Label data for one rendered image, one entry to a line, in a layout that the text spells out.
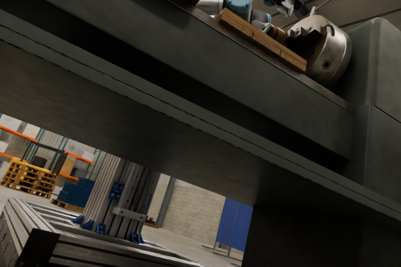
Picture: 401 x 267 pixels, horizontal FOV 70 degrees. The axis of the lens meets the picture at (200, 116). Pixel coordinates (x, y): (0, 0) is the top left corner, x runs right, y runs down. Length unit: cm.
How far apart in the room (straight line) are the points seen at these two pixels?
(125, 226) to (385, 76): 129
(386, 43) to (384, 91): 20
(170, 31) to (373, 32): 76
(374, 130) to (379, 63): 25
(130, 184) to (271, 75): 92
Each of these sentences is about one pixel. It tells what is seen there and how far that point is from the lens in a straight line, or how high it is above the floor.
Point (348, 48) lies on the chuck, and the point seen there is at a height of 108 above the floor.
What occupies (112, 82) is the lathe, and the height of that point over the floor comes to 53.
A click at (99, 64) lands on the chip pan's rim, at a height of 55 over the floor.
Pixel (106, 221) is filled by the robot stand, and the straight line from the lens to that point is 153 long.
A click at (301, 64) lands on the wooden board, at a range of 90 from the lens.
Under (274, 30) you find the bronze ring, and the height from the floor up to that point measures 108.
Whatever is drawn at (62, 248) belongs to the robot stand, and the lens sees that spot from 116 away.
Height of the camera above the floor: 36
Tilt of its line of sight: 21 degrees up
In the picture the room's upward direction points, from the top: 17 degrees clockwise
